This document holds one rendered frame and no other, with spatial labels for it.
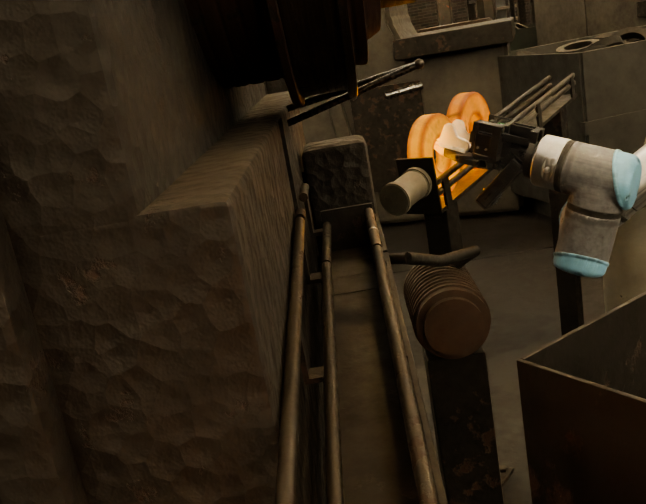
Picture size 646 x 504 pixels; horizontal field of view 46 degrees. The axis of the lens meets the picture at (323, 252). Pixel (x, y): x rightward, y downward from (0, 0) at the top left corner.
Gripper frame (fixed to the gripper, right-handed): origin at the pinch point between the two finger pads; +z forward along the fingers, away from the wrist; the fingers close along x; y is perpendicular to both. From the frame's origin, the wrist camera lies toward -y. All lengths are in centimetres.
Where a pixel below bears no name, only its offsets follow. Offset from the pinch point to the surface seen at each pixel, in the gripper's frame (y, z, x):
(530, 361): 13, -47, 80
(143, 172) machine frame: 25, -25, 94
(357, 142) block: 8.6, -3.0, 32.8
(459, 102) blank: 6.0, 1.0, -11.2
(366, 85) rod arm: 19.2, -8.0, 40.0
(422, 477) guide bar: 8, -44, 89
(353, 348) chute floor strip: 0, -26, 69
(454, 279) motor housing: -15.4, -15.9, 19.2
